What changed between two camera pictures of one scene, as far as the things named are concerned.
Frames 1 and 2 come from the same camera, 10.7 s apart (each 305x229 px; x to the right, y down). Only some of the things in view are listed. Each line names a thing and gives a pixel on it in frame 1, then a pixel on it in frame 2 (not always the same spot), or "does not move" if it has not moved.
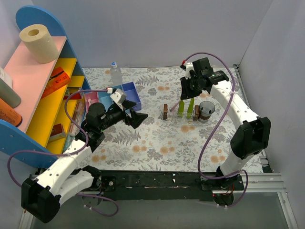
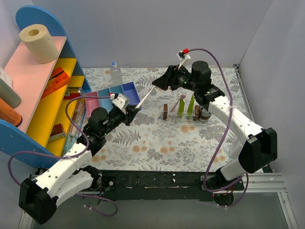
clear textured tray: x=173 y=119 does not move
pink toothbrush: x=174 y=106 does not move
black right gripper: x=187 y=88 → x=170 y=78
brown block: x=165 y=110 does not move
